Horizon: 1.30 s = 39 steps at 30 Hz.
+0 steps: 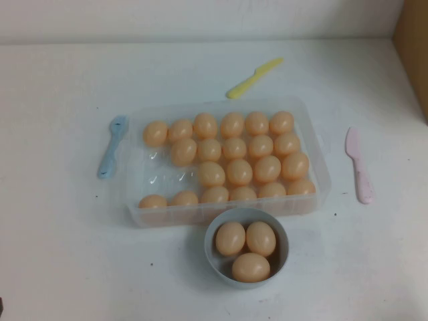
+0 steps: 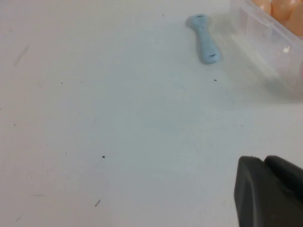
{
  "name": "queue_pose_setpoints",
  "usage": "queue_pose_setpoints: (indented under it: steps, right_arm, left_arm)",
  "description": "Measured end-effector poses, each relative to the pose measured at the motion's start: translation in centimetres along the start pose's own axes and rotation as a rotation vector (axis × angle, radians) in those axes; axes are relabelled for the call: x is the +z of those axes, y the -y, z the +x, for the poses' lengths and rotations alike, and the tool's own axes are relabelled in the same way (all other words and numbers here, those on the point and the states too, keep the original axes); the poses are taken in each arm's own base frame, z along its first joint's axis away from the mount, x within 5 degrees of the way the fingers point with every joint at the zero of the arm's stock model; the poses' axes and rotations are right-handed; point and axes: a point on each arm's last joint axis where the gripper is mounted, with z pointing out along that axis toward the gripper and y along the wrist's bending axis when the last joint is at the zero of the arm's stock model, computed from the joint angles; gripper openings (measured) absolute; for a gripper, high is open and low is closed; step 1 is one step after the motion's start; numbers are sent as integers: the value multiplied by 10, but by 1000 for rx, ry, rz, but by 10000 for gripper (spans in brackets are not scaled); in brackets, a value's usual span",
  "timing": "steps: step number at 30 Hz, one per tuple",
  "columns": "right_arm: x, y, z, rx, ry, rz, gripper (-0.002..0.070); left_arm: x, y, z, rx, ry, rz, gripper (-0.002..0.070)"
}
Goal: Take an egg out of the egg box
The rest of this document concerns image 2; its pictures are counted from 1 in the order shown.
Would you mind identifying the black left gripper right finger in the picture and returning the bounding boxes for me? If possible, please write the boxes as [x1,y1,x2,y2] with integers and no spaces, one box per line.
[264,155,303,194]

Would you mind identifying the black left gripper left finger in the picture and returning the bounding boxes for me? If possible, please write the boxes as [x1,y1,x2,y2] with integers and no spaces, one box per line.
[234,156,303,227]

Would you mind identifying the clear plastic egg box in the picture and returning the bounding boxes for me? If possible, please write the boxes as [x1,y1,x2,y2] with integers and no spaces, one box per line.
[227,0,303,100]

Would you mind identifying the beige plastic egg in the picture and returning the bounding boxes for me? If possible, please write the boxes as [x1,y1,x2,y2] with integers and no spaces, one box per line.
[271,0,294,21]
[250,0,272,15]
[283,9,303,37]

